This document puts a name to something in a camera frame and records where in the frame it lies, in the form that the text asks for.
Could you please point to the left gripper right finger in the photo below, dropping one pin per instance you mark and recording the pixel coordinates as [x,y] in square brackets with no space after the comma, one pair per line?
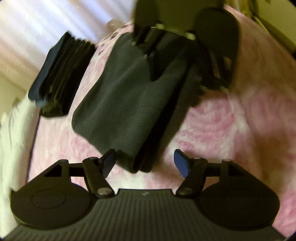
[193,172]

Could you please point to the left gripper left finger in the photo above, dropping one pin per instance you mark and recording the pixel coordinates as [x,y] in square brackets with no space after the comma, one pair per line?
[96,171]

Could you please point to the stack of folded dark clothes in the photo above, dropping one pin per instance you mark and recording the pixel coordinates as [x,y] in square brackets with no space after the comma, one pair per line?
[55,86]

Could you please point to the black fleece pants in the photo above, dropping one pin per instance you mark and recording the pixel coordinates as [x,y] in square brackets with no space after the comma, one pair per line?
[128,112]

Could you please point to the pink rose blanket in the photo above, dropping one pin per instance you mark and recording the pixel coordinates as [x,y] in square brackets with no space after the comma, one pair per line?
[253,124]

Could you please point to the pink curtain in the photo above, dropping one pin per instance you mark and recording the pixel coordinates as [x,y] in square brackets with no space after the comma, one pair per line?
[30,28]

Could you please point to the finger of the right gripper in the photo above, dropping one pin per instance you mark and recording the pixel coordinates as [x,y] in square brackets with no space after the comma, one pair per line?
[206,70]
[160,48]

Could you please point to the grey striped duvet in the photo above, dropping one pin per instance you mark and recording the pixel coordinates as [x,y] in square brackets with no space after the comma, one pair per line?
[18,131]

